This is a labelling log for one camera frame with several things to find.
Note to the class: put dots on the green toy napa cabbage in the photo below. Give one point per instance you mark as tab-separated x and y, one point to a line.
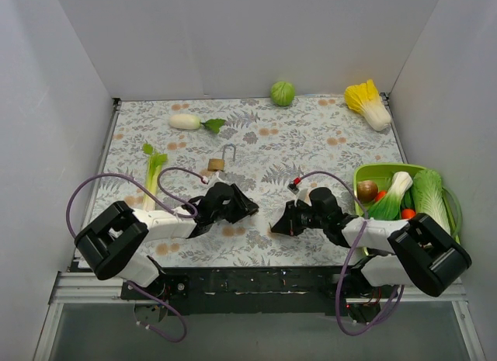
427	193

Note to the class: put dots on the orange toy carrot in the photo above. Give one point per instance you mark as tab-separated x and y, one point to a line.
407	214

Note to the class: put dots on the toy bok choy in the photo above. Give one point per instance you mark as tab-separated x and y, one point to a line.
389	206

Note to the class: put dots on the green plastic basket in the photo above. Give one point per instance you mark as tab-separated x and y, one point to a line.
382	174

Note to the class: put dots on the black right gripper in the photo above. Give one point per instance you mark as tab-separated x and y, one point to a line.
293	216

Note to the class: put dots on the green toy celery stalk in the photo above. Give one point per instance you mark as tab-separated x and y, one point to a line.
155	162

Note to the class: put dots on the white toy radish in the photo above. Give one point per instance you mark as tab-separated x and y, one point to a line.
184	121

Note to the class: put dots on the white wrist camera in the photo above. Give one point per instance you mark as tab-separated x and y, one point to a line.
213	178
301	194

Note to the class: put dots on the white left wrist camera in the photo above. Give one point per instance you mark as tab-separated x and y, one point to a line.
213	178

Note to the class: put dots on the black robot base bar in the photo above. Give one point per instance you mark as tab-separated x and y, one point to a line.
249	290

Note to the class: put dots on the brown toy onion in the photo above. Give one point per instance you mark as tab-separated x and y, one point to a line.
367	191

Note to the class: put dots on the large brass padlock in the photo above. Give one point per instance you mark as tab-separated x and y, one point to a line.
218	164

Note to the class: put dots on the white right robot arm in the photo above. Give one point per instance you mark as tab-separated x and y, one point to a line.
416	252

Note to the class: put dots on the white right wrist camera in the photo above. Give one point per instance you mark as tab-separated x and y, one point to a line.
301	194

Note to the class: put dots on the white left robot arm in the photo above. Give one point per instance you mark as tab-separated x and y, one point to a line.
109	244

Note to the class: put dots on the yellow toy napa cabbage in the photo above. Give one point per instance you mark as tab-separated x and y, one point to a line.
365	100

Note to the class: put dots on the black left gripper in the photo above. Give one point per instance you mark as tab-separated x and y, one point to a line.
234	203

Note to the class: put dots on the floral table mat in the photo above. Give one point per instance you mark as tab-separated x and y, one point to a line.
317	137

